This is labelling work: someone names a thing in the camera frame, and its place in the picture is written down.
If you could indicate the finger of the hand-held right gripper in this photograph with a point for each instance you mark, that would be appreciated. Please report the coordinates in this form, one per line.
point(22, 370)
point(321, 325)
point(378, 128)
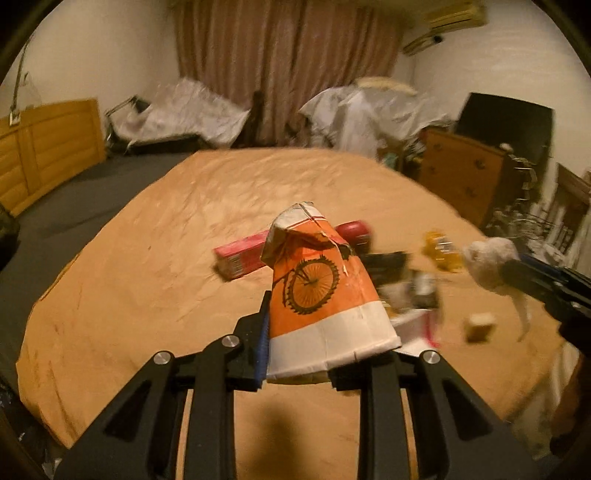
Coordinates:
point(549, 290)
point(551, 268)

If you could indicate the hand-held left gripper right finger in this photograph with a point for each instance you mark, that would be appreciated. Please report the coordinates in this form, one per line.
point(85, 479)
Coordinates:
point(390, 371)

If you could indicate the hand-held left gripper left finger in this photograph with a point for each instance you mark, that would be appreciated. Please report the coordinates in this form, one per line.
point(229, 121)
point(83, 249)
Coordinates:
point(263, 334)

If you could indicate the white plush ball toy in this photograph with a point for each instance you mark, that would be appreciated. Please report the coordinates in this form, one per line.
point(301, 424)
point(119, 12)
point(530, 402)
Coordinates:
point(489, 263)

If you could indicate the crushed orange paper cup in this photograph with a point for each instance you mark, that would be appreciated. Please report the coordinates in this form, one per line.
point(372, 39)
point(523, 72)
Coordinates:
point(314, 286)

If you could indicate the white and red box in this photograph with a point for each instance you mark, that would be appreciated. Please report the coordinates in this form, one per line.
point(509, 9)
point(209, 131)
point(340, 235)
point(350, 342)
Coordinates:
point(415, 330)

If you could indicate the wooden chair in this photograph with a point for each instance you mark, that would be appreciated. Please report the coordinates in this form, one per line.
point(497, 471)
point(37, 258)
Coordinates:
point(572, 194)

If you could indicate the small beige cube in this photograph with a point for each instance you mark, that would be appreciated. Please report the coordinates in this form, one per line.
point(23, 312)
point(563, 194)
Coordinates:
point(480, 327)

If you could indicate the red drink carton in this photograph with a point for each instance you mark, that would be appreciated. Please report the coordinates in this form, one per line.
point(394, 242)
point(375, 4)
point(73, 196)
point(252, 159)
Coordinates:
point(240, 258)

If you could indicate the black crumpled wrapper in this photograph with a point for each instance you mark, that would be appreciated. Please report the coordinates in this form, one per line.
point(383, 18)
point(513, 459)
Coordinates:
point(383, 274)

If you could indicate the yellow snack packet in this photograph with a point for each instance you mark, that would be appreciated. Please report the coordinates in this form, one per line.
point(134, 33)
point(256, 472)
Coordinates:
point(442, 251)

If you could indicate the wooden dresser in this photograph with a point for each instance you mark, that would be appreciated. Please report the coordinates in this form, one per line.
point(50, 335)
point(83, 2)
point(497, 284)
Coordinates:
point(461, 170)

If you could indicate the red apple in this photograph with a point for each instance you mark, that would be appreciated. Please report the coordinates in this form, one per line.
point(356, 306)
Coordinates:
point(354, 230)

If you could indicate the black television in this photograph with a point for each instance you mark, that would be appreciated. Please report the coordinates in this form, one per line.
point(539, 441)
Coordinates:
point(508, 124)

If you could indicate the grey bed sheet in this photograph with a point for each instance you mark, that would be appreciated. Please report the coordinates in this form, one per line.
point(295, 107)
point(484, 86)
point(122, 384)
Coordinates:
point(69, 203)

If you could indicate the white plastic sheet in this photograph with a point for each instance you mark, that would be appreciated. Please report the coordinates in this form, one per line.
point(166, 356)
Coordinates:
point(184, 110)
point(360, 115)

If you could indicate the black desk lamp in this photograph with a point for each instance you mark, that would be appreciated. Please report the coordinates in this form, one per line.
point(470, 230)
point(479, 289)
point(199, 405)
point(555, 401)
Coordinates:
point(121, 105)

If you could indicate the brown curtain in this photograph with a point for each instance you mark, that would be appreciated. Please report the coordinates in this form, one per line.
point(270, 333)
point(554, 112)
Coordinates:
point(286, 64)

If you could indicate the wooden headboard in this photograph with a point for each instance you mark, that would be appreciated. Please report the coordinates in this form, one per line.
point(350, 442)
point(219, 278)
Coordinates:
point(46, 147)

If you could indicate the wall air conditioner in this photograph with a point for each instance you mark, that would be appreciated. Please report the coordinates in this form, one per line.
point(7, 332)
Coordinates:
point(455, 18)

